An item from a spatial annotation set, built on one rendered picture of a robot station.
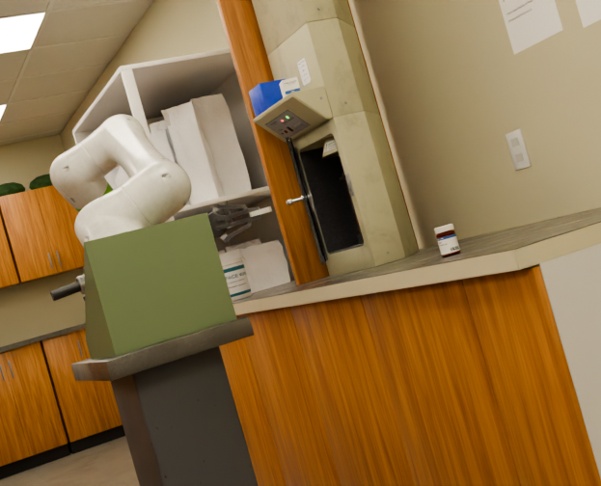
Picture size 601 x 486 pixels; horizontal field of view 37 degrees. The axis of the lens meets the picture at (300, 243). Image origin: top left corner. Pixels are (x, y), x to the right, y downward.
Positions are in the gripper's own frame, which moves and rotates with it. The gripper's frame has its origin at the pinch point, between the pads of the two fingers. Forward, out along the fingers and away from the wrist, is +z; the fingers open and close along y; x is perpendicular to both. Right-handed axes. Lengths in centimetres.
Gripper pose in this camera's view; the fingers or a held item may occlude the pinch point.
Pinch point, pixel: (260, 211)
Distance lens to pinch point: 280.9
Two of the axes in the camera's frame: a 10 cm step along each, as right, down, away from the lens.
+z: 9.6, -2.7, -0.3
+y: -2.7, -9.6, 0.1
